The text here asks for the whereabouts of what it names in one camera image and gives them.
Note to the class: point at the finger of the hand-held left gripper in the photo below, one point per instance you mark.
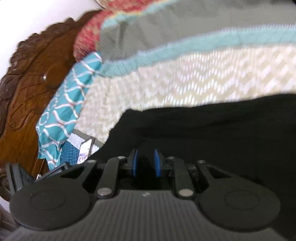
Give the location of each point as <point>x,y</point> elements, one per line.
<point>54,171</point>

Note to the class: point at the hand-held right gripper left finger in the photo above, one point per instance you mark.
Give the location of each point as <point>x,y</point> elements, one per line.
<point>136,162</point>

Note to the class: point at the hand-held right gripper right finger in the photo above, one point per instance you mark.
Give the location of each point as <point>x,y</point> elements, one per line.
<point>158,162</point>

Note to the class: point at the black pants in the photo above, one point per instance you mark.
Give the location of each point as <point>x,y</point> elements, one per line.
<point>208,127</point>

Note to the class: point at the teal wavy pattern pillow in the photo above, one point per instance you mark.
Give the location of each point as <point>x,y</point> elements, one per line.
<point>62,104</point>

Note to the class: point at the printed patterned bedsheet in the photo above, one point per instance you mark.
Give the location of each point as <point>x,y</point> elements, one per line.
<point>185,76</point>

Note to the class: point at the carved wooden headboard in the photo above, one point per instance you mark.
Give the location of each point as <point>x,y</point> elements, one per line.
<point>30,81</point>

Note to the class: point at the red floral patchwork quilt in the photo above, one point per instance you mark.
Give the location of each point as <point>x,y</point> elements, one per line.
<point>87,39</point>

